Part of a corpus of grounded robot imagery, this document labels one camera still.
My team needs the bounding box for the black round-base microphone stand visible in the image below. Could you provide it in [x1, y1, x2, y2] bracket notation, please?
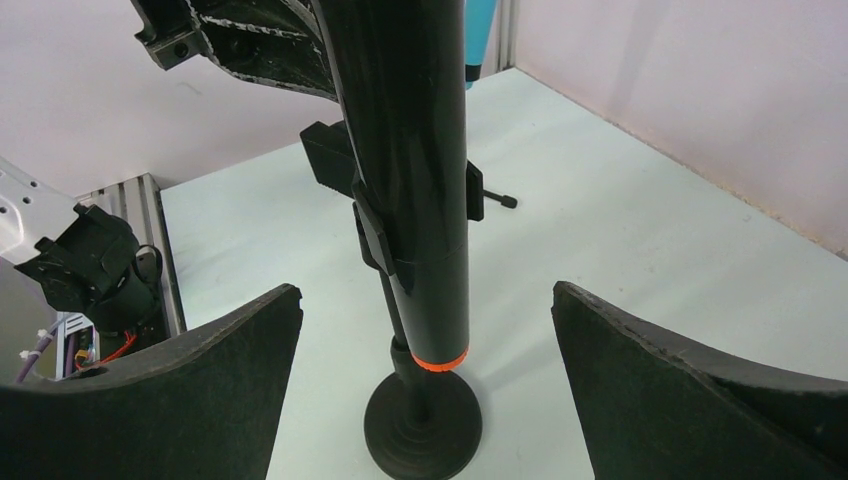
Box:
[299, 119, 486, 480]

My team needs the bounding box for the black microphone orange tip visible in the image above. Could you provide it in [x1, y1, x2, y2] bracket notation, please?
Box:
[314, 1, 469, 372]

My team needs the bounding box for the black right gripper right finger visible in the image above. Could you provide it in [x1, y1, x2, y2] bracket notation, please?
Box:
[551, 281, 847, 479]

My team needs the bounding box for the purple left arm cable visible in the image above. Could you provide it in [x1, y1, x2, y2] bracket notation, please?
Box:
[14, 317, 74, 386]

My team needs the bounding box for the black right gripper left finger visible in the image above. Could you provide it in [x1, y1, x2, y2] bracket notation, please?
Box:
[1, 284, 303, 479]

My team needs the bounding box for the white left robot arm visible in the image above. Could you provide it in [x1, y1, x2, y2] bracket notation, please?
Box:
[1, 1, 336, 335]

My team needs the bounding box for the small black tripod microphone stand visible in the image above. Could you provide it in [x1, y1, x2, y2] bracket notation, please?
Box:
[483, 190, 518, 209]

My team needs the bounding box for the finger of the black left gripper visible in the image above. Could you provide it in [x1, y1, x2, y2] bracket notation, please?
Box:
[131, 0, 337, 102]

